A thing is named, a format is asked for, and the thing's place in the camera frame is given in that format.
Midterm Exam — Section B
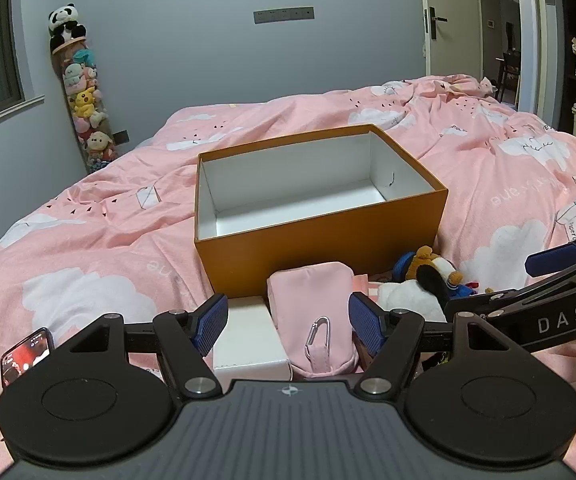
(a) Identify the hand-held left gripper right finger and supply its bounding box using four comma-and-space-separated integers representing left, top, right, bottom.
348, 292, 519, 397

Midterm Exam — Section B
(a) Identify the plush toy duck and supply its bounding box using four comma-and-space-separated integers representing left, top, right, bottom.
378, 263, 479, 324

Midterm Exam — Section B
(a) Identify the panda plush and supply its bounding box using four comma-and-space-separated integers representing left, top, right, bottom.
48, 3, 88, 52

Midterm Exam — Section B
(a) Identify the smartphone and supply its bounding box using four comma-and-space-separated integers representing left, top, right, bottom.
0, 327, 55, 389

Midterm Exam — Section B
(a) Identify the white cardboard box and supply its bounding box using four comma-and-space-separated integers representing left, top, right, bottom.
212, 296, 291, 385

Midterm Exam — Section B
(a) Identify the pink striped plush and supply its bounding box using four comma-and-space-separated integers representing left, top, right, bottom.
353, 273, 385, 307

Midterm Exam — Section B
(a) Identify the column of plush toys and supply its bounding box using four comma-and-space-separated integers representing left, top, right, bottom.
50, 37, 119, 175

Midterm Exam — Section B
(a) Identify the pink cloud printed blanket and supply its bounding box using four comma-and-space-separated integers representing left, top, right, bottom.
0, 74, 576, 467

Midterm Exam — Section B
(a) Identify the grey wall switch panel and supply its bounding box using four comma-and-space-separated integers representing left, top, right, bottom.
253, 5, 315, 25

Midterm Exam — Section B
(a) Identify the brown bear plush blue hat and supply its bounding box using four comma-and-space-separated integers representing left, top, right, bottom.
393, 245, 451, 281

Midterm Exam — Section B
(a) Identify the dark chair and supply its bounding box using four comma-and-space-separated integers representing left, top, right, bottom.
496, 50, 521, 102

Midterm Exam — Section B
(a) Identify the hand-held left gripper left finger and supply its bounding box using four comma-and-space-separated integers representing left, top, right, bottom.
60, 293, 229, 397

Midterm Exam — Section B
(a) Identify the black door handle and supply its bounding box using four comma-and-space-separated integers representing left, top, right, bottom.
423, 7, 449, 41

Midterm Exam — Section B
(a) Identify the pink fabric pouch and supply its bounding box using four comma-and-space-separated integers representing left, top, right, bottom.
266, 261, 361, 380

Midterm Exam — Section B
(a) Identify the white door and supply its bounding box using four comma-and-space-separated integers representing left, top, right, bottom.
418, 0, 484, 81

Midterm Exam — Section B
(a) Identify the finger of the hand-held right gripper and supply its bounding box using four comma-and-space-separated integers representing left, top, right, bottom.
524, 226, 576, 279
444, 255, 576, 355

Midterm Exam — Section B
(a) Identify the orange cardboard box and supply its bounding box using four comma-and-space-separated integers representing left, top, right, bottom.
194, 124, 449, 299

